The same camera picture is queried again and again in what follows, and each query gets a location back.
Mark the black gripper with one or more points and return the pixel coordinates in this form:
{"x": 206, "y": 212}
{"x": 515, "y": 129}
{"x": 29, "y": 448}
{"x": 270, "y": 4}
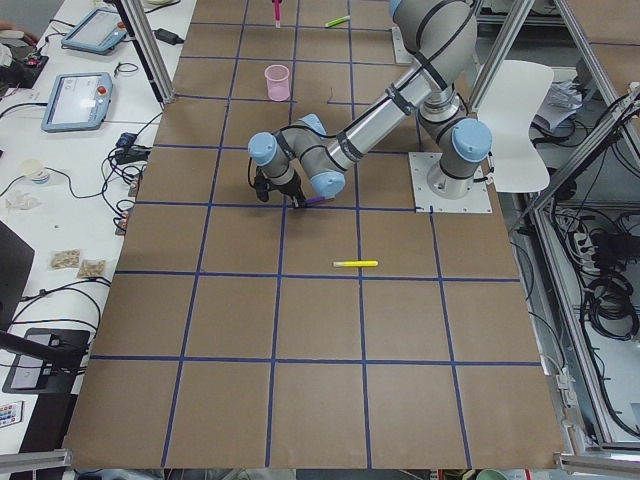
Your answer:
{"x": 290, "y": 187}

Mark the purple pen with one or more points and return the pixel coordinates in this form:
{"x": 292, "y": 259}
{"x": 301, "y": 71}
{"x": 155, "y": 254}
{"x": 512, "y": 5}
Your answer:
{"x": 316, "y": 200}

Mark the pink pen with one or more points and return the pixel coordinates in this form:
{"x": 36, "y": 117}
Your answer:
{"x": 277, "y": 13}

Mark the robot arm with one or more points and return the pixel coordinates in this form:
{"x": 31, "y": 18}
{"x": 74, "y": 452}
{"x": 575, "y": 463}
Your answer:
{"x": 441, "y": 37}

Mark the pink mesh cup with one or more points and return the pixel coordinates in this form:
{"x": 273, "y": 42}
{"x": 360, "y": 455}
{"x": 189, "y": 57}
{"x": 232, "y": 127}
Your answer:
{"x": 277, "y": 82}

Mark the yellow pen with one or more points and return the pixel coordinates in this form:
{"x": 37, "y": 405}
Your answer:
{"x": 355, "y": 264}

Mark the green pen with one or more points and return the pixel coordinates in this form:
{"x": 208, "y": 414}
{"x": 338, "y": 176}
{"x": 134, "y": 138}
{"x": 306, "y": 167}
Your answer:
{"x": 337, "y": 21}

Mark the black power adapter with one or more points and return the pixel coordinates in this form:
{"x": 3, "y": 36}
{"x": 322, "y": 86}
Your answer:
{"x": 168, "y": 37}

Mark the near teach pendant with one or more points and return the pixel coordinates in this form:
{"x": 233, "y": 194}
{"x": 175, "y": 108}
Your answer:
{"x": 78, "y": 102}

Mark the teach pendant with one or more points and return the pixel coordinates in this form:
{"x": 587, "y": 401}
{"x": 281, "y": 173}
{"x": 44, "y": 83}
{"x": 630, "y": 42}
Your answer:
{"x": 98, "y": 32}
{"x": 78, "y": 102}

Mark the white chair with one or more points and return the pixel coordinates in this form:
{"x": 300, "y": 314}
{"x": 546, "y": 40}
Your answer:
{"x": 508, "y": 109}

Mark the far teach pendant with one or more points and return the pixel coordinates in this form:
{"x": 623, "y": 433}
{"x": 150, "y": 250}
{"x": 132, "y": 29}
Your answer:
{"x": 98, "y": 32}

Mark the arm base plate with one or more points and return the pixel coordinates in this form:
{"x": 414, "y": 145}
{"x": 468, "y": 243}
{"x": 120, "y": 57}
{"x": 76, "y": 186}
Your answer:
{"x": 434, "y": 192}
{"x": 401, "y": 55}

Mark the aluminium frame post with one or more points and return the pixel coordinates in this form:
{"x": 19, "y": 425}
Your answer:
{"x": 139, "y": 30}

